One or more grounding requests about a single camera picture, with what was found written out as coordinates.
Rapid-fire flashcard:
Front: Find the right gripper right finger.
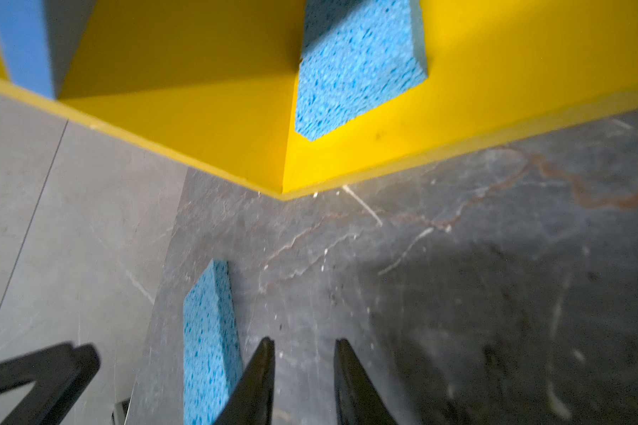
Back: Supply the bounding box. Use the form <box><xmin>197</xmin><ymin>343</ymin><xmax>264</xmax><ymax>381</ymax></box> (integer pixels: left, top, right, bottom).
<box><xmin>333</xmin><ymin>338</ymin><xmax>396</xmax><ymax>425</ymax></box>

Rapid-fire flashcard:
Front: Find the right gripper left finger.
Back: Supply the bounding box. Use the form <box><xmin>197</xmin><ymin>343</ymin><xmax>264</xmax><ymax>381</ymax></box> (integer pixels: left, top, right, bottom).
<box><xmin>214</xmin><ymin>336</ymin><xmax>276</xmax><ymax>425</ymax></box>

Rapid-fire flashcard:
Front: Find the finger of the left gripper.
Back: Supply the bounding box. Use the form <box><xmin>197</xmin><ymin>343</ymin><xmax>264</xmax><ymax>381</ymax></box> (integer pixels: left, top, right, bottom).
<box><xmin>0</xmin><ymin>343</ymin><xmax>101</xmax><ymax>424</ymax></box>

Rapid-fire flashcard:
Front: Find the blue sponge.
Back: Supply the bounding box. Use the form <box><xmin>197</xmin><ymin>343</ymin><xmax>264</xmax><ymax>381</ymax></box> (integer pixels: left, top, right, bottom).
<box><xmin>183</xmin><ymin>260</ymin><xmax>244</xmax><ymax>424</ymax></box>
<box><xmin>294</xmin><ymin>0</ymin><xmax>428</xmax><ymax>142</ymax></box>

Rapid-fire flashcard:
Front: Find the yellow shelf unit frame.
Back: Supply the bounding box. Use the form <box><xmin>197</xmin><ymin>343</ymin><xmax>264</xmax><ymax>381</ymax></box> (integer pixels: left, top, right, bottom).
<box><xmin>0</xmin><ymin>1</ymin><xmax>638</xmax><ymax>200</ymax></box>

